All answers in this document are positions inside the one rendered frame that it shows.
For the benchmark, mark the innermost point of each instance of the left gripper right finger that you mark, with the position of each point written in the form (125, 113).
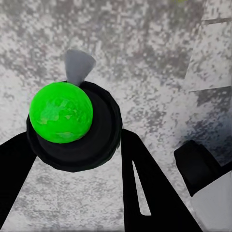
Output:
(168, 212)

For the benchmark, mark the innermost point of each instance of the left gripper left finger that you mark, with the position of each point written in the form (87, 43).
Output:
(16, 160)

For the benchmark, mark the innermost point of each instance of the insectifuge atomizer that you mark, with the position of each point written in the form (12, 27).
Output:
(74, 125)

